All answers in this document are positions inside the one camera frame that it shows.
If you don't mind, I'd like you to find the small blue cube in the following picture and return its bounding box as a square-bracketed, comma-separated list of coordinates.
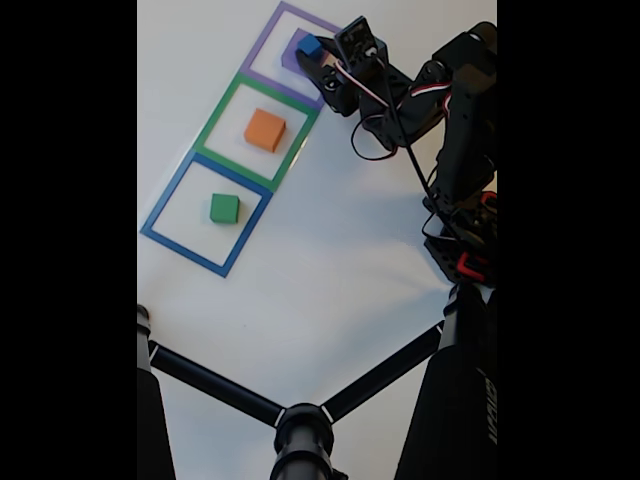
[296, 33, 323, 59]

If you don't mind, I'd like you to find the purple square block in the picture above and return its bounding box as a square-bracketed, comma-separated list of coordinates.
[281, 27, 331, 79]

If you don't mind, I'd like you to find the orange square block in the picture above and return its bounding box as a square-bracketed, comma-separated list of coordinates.
[243, 108, 287, 154]

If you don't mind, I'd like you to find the green square block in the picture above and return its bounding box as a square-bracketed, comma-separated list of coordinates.
[208, 193, 241, 225]

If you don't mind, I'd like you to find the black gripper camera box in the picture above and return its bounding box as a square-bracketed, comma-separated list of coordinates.
[333, 15, 389, 81]

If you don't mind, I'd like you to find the purple square frame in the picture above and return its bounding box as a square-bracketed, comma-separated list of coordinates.
[239, 0, 361, 111]

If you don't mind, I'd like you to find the thin black camera cable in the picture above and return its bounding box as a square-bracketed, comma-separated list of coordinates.
[349, 49, 471, 241]

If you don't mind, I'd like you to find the green square frame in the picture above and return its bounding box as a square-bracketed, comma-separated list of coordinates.
[192, 72, 320, 194]

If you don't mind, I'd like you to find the blue square frame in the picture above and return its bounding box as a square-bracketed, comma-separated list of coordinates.
[139, 151, 274, 279]

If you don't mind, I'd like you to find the black camera tripod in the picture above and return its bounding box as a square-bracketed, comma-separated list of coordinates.
[137, 284, 498, 480]

